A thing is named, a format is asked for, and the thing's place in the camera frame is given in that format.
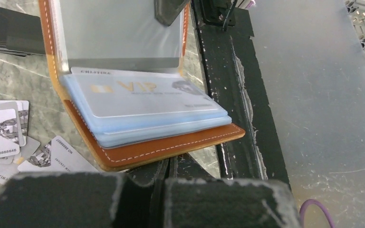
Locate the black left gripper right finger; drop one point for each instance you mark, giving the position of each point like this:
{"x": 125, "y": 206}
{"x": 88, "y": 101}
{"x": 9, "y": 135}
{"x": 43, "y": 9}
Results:
{"x": 194, "y": 199}

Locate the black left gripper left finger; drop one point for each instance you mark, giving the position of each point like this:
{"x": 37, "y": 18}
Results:
{"x": 81, "y": 199}

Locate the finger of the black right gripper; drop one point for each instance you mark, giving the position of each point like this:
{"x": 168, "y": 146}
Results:
{"x": 166, "y": 11}

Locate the brown leather card holder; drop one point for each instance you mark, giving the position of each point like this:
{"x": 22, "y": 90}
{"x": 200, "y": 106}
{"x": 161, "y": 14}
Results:
{"x": 115, "y": 65}

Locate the black card wallet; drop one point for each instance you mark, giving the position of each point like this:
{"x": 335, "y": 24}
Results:
{"x": 20, "y": 34}

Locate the black aluminium base frame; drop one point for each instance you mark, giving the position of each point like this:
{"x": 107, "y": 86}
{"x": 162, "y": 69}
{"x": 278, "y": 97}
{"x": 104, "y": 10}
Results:
{"x": 233, "y": 78}

